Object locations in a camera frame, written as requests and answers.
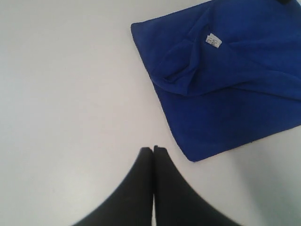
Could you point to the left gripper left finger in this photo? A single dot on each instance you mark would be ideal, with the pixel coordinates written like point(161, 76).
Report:
point(131, 204)

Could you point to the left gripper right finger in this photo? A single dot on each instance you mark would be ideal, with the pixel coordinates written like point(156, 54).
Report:
point(176, 203)

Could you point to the blue towel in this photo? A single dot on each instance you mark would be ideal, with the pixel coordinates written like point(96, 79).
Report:
point(217, 99)

